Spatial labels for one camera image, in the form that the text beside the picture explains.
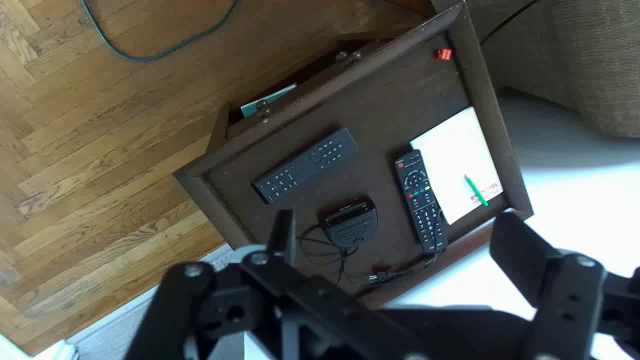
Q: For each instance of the teal book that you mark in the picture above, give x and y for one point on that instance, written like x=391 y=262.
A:
x=266 y=101

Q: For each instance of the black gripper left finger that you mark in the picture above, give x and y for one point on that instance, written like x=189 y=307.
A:
x=200 y=307

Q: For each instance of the small red object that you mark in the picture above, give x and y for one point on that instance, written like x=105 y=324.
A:
x=444 y=55

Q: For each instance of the black digital alarm clock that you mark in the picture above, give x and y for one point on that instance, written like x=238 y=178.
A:
x=349 y=223

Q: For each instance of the black remote with red button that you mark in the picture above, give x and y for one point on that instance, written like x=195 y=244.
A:
x=418 y=201

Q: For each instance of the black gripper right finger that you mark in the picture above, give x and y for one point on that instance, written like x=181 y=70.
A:
x=566 y=301

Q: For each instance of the green pen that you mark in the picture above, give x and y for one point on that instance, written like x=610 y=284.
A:
x=475 y=190

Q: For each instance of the dark wood nightstand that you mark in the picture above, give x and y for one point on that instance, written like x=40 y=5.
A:
x=387 y=107

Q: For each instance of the white notepad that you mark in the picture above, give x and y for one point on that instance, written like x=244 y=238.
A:
x=453 y=156

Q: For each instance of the olive fabric couch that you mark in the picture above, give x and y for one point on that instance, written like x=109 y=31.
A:
x=572 y=53

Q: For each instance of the long dark grey remote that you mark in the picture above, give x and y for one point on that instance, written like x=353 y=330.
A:
x=307 y=164

